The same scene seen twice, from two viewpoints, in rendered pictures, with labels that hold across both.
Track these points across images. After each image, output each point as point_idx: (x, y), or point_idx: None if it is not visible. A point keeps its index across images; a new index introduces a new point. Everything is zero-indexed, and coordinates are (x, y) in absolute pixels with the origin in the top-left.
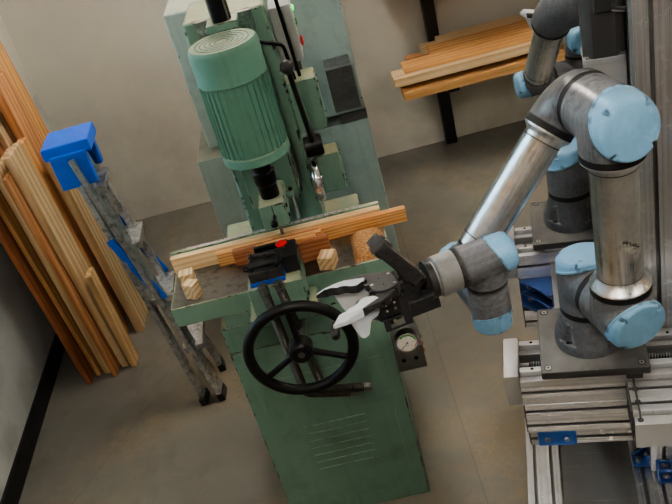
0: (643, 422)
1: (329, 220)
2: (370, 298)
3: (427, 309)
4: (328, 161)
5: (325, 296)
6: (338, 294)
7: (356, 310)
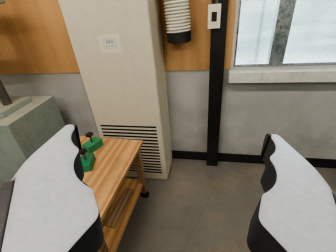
0: None
1: None
2: (48, 237)
3: None
4: None
5: (261, 151)
6: (261, 178)
7: (31, 160)
